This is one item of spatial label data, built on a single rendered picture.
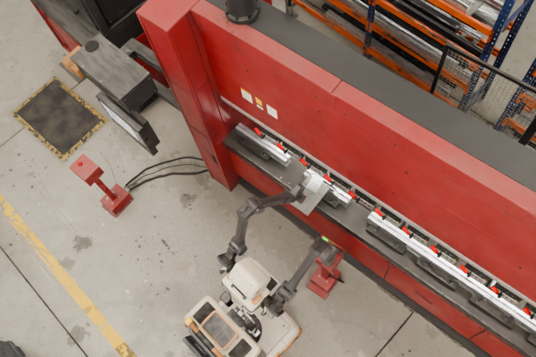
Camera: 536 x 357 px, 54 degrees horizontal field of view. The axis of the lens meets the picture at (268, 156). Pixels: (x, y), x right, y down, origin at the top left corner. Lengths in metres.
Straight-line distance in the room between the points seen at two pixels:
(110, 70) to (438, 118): 1.95
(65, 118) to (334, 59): 3.67
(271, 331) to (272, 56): 2.30
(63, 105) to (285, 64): 3.59
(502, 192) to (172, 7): 1.94
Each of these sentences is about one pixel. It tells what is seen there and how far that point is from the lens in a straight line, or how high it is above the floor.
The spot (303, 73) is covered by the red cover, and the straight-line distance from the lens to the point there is 2.70.
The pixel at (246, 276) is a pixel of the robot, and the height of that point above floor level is 1.39.
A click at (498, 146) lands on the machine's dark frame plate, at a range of 2.61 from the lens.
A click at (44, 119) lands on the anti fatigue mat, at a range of 5.93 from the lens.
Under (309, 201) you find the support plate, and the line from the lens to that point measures 3.76.
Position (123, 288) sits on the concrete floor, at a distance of 4.91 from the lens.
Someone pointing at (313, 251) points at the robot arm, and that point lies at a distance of 3.15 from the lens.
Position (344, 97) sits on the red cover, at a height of 2.30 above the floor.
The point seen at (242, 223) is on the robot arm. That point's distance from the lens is 3.18.
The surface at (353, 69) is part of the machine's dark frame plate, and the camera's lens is 2.71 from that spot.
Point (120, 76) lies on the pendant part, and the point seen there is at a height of 1.95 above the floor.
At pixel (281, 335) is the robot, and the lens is 4.27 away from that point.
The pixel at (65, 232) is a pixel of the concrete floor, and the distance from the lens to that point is 5.28.
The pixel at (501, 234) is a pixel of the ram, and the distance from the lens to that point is 2.86.
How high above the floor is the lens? 4.51
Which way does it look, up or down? 63 degrees down
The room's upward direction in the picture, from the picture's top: 12 degrees counter-clockwise
